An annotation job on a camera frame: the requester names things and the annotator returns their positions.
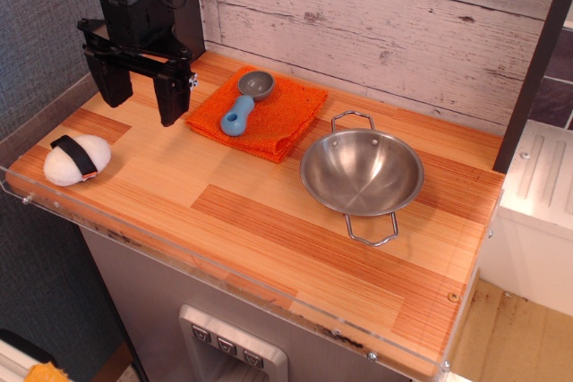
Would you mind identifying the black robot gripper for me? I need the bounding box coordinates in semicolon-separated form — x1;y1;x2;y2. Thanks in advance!
77;0;192;127

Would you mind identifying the blue handled grey spoon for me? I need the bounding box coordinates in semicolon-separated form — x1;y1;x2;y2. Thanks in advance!
220;71;275;137

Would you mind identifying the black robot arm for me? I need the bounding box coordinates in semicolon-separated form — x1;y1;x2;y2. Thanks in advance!
77;0;196;127

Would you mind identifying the white plush rice ball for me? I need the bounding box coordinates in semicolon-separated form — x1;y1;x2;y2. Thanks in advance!
43;135;111;186

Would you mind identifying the orange folded cloth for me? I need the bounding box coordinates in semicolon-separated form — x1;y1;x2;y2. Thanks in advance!
186;66;328;163

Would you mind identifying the clear acrylic table guard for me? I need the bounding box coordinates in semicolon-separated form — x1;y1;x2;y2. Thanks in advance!
6;155;503;379

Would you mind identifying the silver dispenser panel with buttons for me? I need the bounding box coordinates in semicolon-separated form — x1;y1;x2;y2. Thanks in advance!
179;304;289;381

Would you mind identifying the yellow object at corner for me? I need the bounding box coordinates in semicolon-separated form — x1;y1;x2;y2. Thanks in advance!
23;362;70;382

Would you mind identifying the white ribbed box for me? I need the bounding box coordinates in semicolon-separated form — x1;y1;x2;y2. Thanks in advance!
479;121;572;315

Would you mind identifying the steel bowl with handles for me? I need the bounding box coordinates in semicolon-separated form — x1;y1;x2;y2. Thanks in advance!
299;110;425;247

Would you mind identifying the dark vertical post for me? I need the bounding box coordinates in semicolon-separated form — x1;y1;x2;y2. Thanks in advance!
492;0;572;174

